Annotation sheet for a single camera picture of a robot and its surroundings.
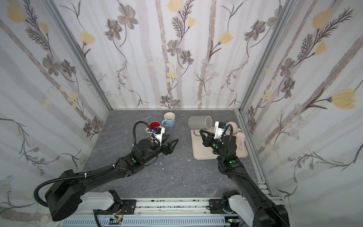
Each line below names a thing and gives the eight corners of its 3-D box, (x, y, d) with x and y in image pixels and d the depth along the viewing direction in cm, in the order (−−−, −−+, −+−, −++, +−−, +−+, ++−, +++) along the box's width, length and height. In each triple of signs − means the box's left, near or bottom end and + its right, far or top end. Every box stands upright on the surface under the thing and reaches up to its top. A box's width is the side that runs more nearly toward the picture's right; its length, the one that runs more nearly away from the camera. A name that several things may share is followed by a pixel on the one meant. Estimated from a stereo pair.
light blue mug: (163, 129, 110) (161, 121, 102) (164, 120, 116) (163, 111, 108) (174, 129, 110) (174, 121, 102) (175, 120, 116) (174, 111, 108)
